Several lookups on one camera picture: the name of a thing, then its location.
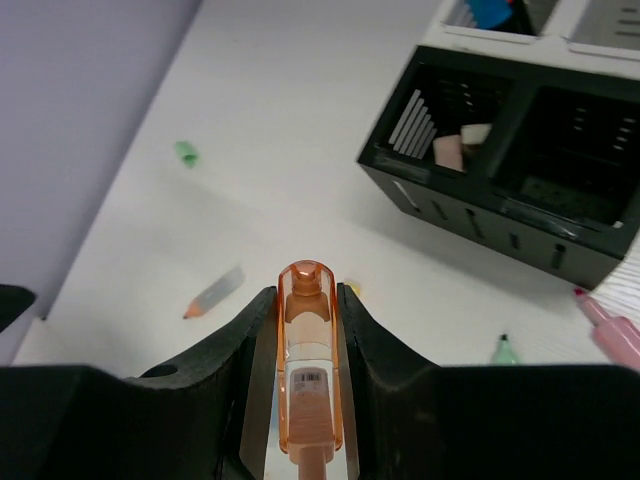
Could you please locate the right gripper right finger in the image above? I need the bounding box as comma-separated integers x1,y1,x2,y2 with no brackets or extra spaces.
337,285,639,479

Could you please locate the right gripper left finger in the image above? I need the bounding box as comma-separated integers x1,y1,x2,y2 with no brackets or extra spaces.
1,287,277,479

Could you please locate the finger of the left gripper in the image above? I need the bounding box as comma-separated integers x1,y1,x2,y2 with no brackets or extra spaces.
0,284,36,332

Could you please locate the orange highlighter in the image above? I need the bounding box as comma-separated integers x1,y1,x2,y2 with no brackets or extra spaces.
276,260,343,479

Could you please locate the pink highlighter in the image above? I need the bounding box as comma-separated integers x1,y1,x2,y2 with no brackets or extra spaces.
573,288,640,371

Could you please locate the pink eraser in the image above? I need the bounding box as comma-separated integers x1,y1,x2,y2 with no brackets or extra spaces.
433,134,465,172

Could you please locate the white boxed eraser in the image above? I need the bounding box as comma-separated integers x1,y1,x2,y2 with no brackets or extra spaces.
460,123,492,147

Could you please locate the blue cap black highlighter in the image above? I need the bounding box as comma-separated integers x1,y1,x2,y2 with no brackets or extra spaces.
464,0,514,30

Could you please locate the green grey highlighter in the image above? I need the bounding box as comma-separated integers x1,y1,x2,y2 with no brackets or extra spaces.
490,333,520,366

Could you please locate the yellow highlighter cap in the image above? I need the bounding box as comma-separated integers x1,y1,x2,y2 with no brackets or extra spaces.
344,281,361,297

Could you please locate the green highlighter cap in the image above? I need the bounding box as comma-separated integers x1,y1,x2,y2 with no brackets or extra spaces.
174,141,200,168

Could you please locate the black slotted container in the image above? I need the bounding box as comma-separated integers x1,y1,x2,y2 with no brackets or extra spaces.
358,46,639,289

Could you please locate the white slotted container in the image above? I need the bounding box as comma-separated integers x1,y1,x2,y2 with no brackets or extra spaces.
421,1,639,77

